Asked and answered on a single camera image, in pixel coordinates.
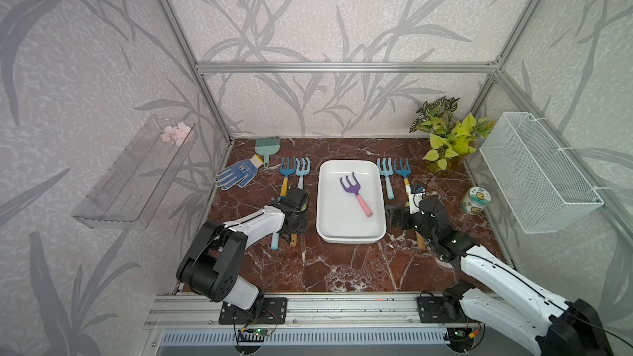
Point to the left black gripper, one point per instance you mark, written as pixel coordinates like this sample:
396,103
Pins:
302,225

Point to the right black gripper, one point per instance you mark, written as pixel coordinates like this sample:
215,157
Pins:
394,215

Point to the green rake wooden handle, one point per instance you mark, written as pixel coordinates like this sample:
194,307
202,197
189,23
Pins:
420,242

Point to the dark blue fork yellow handle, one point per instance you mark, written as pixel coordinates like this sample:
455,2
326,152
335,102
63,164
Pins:
287,169

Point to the light blue fork white handle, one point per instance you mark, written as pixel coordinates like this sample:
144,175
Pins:
303,168

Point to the dark blue rake yellow handle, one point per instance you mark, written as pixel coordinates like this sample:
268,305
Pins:
402,169

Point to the purple rake pink handle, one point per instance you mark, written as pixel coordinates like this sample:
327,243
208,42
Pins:
351,185

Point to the light blue rake white handle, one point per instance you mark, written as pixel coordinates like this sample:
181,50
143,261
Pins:
385,169

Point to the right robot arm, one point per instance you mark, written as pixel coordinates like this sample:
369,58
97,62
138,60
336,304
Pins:
542,322

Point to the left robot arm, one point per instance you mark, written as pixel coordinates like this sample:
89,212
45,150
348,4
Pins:
211,266

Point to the white plastic storage box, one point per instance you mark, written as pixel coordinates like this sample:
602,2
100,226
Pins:
339,218

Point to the mint green hand brush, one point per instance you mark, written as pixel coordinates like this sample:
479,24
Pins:
265,148

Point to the small green labelled jar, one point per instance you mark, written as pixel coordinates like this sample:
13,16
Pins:
475,200

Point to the blue dotted work glove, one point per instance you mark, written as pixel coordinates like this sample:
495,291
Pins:
239,174

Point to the potted green plant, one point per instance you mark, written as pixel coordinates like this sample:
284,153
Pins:
451,140

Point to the pink artificial flowers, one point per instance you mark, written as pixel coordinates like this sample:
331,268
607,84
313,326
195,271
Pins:
176,134

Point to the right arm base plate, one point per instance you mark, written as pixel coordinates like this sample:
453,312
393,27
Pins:
440,310

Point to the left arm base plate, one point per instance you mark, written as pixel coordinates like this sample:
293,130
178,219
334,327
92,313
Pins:
266,310

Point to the white wire mesh basket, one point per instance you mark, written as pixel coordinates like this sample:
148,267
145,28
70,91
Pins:
543,187

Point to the aluminium front rail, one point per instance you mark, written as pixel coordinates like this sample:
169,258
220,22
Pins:
303,310

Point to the clear acrylic wall shelf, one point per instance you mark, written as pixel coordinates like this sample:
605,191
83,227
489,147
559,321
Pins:
134,186

